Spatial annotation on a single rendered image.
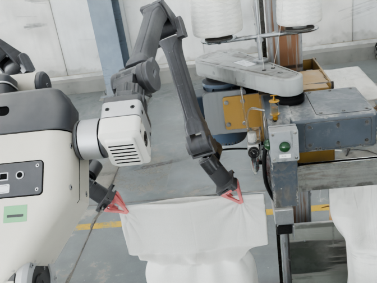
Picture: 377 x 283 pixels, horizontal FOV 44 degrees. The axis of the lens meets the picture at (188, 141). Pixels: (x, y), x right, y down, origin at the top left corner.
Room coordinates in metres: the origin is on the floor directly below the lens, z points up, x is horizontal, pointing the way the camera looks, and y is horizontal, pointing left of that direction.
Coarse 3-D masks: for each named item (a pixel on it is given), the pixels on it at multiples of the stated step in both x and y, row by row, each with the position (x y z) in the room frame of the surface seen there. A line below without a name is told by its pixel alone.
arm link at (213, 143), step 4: (208, 136) 1.32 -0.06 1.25; (212, 136) 1.34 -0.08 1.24; (208, 140) 1.31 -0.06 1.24; (212, 140) 1.32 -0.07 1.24; (212, 144) 1.31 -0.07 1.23; (216, 144) 1.40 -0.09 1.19; (220, 144) 1.41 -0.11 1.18; (212, 148) 1.30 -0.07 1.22; (216, 148) 1.32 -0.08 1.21; (220, 148) 1.40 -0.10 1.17; (188, 152) 1.33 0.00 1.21; (204, 152) 1.33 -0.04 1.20; (208, 152) 1.31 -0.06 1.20; (212, 152) 1.31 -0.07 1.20; (216, 152) 1.36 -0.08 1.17; (220, 152) 1.38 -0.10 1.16; (192, 156) 1.32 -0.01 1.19; (196, 156) 1.32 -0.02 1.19; (200, 156) 1.32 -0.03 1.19
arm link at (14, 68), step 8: (0, 40) 1.52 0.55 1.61; (0, 48) 1.50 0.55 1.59; (8, 48) 1.52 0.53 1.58; (0, 56) 1.48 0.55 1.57; (8, 56) 1.50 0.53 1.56; (16, 56) 1.52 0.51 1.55; (0, 64) 1.53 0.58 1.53; (8, 64) 1.52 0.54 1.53; (16, 64) 1.50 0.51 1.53; (8, 72) 1.52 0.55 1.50; (16, 72) 1.51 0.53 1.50
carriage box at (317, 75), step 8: (304, 64) 1.74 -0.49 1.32; (312, 64) 1.72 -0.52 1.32; (304, 72) 1.57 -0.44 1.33; (312, 72) 1.56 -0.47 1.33; (320, 72) 1.54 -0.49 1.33; (304, 80) 1.48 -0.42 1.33; (312, 80) 1.47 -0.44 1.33; (320, 80) 1.46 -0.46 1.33; (328, 80) 1.44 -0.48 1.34; (304, 152) 1.43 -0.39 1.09; (312, 152) 1.42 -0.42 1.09; (320, 152) 1.42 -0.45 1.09; (328, 152) 1.42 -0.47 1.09; (304, 160) 1.43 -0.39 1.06; (312, 160) 1.42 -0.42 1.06; (320, 160) 1.42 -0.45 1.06; (328, 160) 1.42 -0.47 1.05
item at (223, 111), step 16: (208, 96) 1.56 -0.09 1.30; (224, 96) 1.55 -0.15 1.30; (240, 96) 1.54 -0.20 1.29; (256, 96) 1.53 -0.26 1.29; (208, 112) 1.56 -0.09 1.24; (224, 112) 1.54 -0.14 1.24; (240, 112) 1.54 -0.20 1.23; (256, 112) 1.53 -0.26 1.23; (208, 128) 1.56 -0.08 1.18; (224, 128) 1.56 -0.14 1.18; (240, 128) 1.54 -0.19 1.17
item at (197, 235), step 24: (120, 216) 1.37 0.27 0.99; (144, 216) 1.35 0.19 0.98; (168, 216) 1.33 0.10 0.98; (192, 216) 1.32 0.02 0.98; (216, 216) 1.32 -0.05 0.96; (240, 216) 1.32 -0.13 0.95; (264, 216) 1.30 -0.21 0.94; (144, 240) 1.36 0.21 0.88; (168, 240) 1.33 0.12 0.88; (192, 240) 1.32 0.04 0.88; (216, 240) 1.32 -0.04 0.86; (240, 240) 1.32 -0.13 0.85; (264, 240) 1.30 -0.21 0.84; (168, 264) 1.29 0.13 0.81; (192, 264) 1.28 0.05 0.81; (216, 264) 1.26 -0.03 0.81; (240, 264) 1.25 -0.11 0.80
